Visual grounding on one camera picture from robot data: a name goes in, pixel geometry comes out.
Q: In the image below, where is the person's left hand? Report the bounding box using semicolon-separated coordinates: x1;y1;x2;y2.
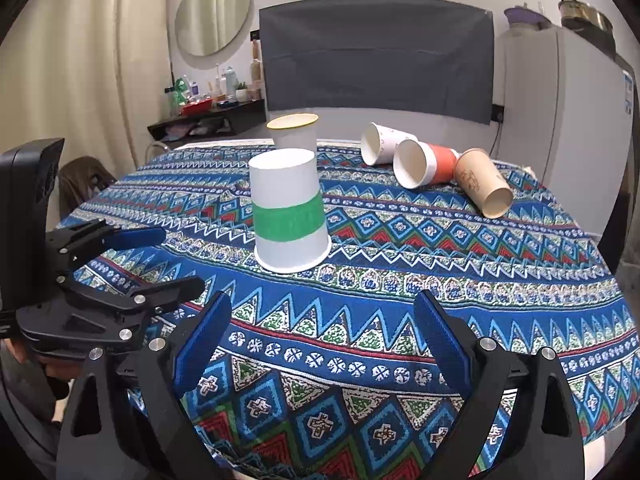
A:
7;337;81;403

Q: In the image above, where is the green plastic bottle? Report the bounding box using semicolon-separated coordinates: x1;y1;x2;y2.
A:
169;76;194;109

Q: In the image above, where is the round wall mirror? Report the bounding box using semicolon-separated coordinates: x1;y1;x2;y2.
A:
174;0;252;57

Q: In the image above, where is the cream curtain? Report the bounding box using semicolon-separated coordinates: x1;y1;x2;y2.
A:
0;0;174;201

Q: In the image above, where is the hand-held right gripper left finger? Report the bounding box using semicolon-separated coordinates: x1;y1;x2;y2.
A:
56;290;233;480

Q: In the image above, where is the brown paper cup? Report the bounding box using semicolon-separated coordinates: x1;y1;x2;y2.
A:
454;148;515;219

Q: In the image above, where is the red bowl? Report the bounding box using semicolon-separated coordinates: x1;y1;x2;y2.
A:
180;97;214;116

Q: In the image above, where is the black wall shelf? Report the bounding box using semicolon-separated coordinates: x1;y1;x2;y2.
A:
147;99;267;142

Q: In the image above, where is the white printed paper cup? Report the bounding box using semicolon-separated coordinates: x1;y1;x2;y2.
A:
360;122;419;167

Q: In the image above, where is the white green-banded paper cup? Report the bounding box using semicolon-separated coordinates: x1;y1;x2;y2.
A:
248;149;332;274

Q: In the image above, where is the purple basin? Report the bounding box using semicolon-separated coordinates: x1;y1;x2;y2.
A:
503;6;552;30

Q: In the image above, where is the chair with brown cloth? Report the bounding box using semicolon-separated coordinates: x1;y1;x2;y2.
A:
59;156;119;212

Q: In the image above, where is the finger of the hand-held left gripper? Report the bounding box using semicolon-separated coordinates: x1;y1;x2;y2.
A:
112;276;206;319
46;220;167;281

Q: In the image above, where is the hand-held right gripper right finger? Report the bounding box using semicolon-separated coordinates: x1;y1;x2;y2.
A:
414;290;586;480

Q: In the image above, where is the grey cloth cover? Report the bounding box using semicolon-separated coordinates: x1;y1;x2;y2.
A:
258;0;496;126

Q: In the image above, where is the white refrigerator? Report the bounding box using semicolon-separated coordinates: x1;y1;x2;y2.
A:
492;25;640;243

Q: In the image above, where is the orange and white paper cup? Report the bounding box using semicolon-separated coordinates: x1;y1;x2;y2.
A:
393;139;461;190

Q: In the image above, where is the metal cooking pot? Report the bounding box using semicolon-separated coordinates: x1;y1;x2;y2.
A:
558;0;615;34

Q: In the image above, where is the blue patterned tablecloth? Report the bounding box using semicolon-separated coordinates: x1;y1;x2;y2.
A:
57;140;632;480

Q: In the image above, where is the white cup yellow rim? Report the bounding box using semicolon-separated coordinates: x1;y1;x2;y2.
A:
266;113;319;154

